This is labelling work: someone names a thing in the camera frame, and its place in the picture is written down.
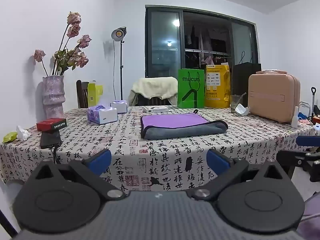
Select purple and grey towel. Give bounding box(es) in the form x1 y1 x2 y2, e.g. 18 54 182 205
140 113 228 140

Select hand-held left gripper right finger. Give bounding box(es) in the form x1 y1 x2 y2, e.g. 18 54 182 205
186 148 291 202

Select yellow-green box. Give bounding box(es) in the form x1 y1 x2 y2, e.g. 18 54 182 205
87 81 104 107

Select black floor lamp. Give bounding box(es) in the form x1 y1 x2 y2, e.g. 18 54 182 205
111 26 127 101

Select black paper bag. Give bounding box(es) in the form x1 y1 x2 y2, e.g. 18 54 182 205
232 51 262 101

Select pink hard case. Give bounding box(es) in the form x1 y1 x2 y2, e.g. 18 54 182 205
248 70 301 124

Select red and black box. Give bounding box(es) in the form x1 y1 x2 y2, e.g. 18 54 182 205
36 118 68 132

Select dark wooden chair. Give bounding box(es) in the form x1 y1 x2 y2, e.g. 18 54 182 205
76 80 90 109

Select small white bottle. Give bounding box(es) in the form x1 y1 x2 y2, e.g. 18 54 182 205
291 106 299 129

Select dried pink roses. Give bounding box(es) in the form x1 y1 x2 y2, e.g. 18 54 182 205
34 11 93 77

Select crumpled white tissue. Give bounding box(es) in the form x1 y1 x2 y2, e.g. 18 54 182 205
235 103 251 116
16 125 32 141

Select white tissue pack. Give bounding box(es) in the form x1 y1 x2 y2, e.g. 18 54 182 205
110 100 128 114

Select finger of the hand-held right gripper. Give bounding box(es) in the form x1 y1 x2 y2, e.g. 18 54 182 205
296 135 320 146
294 151 320 183

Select black trolley handle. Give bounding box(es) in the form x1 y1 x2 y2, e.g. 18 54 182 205
310 87 317 120

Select person's purple clothing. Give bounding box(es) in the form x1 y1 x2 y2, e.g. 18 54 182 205
299 194 320 240

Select pink speckled vase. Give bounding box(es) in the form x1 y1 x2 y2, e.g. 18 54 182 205
42 75 66 120

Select yellow bag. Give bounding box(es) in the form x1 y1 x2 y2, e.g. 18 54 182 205
204 64 231 109

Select black framed sliding window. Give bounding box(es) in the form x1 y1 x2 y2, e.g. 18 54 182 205
145 4 258 81

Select chair under cream cloth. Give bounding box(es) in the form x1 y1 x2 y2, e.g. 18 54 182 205
128 90 179 106

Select flat white box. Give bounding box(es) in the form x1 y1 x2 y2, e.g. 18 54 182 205
143 105 169 113

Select black phone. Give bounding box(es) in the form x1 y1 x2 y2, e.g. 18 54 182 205
40 130 63 149

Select purple tissue pack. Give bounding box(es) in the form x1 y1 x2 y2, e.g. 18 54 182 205
87 105 118 125

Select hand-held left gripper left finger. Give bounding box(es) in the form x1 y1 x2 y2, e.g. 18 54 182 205
30 148 126 202

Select cream cloth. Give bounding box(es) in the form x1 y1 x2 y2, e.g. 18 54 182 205
131 76 179 100

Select black charging cable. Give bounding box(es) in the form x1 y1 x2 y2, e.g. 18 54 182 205
48 144 62 165

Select green snack packet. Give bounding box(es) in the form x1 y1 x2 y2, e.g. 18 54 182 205
3 131 18 144

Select clear glass cup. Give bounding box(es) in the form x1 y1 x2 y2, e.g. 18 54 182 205
230 94 244 114

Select green paper bag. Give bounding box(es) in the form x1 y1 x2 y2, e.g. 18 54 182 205
177 68 205 109

